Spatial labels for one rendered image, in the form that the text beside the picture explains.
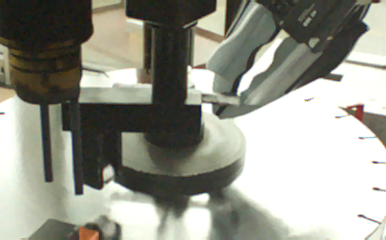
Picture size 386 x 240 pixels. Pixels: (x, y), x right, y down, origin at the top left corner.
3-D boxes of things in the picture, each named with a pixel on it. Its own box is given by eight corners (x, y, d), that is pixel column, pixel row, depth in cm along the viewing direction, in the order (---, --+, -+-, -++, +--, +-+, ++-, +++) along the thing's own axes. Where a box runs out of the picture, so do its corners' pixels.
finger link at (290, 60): (191, 128, 48) (272, 23, 44) (223, 111, 53) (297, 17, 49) (224, 159, 47) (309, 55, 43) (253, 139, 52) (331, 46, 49)
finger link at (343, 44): (251, 66, 49) (328, -32, 46) (259, 62, 51) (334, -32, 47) (300, 110, 49) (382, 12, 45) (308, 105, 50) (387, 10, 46)
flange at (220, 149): (91, 122, 56) (90, 93, 55) (222, 111, 59) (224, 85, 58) (111, 193, 47) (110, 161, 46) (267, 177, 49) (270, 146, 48)
